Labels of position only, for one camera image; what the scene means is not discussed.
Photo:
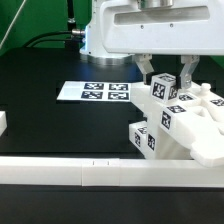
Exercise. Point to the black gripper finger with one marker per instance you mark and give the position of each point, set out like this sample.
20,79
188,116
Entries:
143,62
190,63

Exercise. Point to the white chair backrest frame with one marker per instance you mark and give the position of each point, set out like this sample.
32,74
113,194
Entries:
197,120

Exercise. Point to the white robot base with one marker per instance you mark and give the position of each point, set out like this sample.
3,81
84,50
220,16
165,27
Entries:
93,50

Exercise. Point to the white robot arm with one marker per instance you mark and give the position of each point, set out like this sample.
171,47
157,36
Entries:
188,28

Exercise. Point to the white marker base plate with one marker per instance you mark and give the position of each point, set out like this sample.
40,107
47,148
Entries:
95,91

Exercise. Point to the white fence left wall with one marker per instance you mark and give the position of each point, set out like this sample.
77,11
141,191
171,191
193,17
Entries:
3,122

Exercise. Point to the white fence wall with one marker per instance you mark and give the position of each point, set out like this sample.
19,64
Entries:
3,122
108,172

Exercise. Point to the white fence front wall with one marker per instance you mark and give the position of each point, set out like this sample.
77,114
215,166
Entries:
108,172

